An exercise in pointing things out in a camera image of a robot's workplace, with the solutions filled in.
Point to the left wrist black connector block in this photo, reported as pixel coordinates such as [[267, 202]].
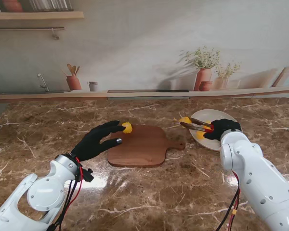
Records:
[[88, 176]]

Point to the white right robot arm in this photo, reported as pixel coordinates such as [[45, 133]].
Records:
[[255, 168]]

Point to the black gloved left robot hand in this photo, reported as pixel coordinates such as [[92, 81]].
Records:
[[89, 144]]

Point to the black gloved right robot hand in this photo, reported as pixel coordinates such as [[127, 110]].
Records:
[[224, 126]]

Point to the printed kitchen backdrop banner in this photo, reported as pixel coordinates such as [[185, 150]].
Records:
[[144, 48]]

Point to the beige round plate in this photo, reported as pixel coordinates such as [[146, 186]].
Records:
[[207, 144]]

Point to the brown wooden cutting board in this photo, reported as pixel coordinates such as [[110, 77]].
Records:
[[139, 149]]

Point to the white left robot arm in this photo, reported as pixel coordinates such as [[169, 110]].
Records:
[[43, 195]]

